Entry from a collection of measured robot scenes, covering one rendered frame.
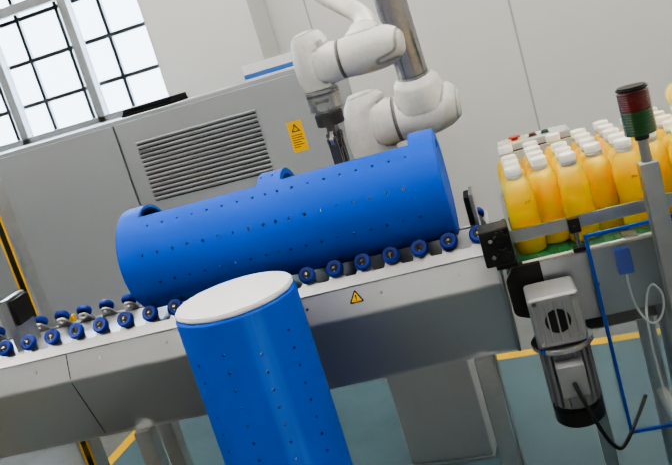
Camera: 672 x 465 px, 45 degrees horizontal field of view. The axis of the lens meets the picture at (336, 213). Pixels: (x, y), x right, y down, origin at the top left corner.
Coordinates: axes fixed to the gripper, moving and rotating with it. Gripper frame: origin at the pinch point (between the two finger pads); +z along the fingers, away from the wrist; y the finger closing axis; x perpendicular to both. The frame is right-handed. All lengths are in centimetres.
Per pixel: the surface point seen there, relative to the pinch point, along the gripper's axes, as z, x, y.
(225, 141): -6, -81, -159
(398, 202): 4.3, 14.0, 19.5
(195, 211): -5.6, -38.2, 14.9
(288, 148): 4, -51, -156
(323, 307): 26.5, -12.2, 18.2
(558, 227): 18, 49, 26
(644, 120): -5, 69, 44
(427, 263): 21.8, 16.6, 16.9
